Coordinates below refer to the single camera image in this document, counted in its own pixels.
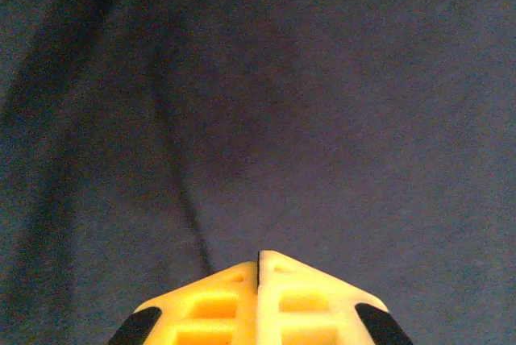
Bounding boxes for black t-shirt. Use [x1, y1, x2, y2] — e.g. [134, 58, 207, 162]
[0, 0, 516, 345]

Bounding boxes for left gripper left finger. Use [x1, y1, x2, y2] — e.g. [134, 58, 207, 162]
[106, 260, 259, 345]

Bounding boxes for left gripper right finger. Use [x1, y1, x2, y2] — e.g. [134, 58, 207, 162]
[257, 250, 414, 345]

